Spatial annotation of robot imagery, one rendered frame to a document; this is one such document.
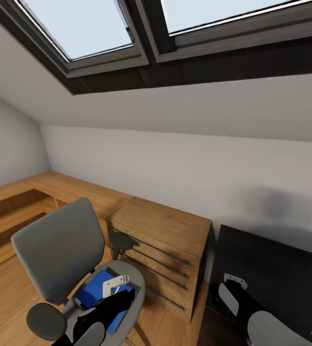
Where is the folder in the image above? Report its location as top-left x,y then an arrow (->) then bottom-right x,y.
75,269 -> 132,335

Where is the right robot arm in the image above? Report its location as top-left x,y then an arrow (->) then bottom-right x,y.
208,273 -> 312,346

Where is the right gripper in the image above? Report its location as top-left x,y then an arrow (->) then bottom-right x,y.
208,282 -> 221,301

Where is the swivel chair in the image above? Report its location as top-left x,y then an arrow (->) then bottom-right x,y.
11,198 -> 146,346

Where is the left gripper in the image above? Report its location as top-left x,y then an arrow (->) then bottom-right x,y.
96,289 -> 136,322

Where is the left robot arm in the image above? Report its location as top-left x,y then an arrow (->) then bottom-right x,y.
51,274 -> 136,346

